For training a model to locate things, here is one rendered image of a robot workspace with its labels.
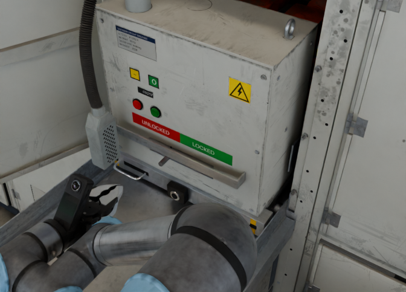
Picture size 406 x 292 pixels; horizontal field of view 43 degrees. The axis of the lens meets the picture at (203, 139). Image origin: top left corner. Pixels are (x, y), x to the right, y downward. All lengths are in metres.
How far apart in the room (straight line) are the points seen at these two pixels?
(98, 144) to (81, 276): 0.51
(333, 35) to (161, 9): 0.41
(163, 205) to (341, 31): 0.70
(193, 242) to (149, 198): 0.89
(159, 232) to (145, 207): 0.70
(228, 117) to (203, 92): 0.08
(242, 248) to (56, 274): 0.43
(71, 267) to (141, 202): 0.57
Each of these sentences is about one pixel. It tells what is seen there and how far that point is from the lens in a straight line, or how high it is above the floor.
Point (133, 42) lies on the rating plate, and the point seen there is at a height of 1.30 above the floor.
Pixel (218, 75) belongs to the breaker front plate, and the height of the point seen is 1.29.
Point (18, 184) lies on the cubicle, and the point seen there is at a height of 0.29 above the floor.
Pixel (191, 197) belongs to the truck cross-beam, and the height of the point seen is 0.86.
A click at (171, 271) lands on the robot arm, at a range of 0.61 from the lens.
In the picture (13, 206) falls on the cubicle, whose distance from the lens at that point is 2.69.
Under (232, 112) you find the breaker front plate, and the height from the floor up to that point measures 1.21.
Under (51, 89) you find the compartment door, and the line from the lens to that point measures 1.55.
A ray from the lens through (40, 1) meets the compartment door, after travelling 1.43.
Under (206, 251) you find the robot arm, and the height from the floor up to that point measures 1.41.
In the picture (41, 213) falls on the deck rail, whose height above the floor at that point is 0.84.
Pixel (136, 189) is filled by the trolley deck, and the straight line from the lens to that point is 1.55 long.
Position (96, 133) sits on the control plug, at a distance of 1.39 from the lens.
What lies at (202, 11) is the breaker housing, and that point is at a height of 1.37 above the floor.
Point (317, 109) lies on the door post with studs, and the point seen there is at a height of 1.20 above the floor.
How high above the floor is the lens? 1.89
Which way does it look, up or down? 38 degrees down
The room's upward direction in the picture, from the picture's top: 2 degrees clockwise
